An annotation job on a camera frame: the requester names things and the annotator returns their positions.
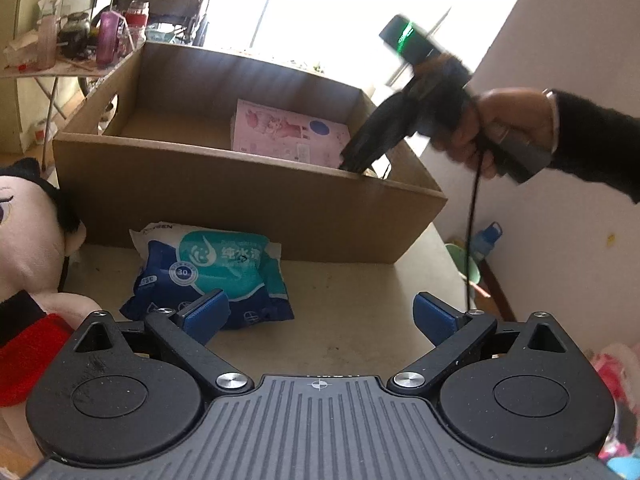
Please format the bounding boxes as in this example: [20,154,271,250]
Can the green bin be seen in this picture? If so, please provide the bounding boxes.
[445,243,481,286]

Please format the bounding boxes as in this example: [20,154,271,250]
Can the beige desktop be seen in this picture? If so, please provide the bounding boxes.
[62,220,506,396]

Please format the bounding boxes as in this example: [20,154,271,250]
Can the pink patterned cloth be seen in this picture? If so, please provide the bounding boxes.
[587,342,640,476]

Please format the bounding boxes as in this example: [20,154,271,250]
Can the small folding table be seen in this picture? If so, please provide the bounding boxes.
[0,35,146,171]

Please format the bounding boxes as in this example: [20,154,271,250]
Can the person's right forearm black sleeve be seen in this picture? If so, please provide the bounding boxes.
[550,89,640,203]

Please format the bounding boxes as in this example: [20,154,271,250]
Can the dark glass teapot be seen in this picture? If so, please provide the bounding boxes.
[57,11,92,58]

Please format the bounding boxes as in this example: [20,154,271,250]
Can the blue drinking bottle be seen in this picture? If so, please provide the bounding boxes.
[470,221,503,263]

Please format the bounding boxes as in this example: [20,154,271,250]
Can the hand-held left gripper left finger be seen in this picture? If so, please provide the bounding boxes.
[65,289,253,395]

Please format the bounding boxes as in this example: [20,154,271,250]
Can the flat pink printed box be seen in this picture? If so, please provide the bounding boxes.
[231,99,352,168]

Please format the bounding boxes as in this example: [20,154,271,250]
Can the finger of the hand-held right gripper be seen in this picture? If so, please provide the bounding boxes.
[339,91,418,175]

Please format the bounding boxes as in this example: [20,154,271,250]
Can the magenta bottle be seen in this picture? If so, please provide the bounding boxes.
[96,10,121,67]

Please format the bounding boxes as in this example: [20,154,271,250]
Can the brown cardboard box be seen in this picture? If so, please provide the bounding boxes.
[52,41,448,266]

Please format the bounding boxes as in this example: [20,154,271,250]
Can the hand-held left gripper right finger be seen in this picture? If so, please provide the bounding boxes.
[387,291,583,395]

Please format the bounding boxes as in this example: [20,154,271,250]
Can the red bottle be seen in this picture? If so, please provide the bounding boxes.
[125,0,150,41]

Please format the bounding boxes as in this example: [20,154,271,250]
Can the pale pink translucent bottle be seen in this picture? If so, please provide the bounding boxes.
[37,14,59,68]

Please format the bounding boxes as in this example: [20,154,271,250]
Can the bright window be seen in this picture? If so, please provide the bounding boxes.
[205,0,538,91]

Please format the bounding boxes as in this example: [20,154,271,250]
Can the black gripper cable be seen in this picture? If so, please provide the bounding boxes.
[464,150,485,311]

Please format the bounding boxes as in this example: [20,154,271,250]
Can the person's right hand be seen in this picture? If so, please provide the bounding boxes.
[432,87,558,178]

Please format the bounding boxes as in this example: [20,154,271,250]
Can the plush doll with red skirt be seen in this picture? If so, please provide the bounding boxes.
[0,157,103,408]

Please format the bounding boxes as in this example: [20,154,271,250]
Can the blue wet wipes pack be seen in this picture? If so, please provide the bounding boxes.
[120,220,296,331]

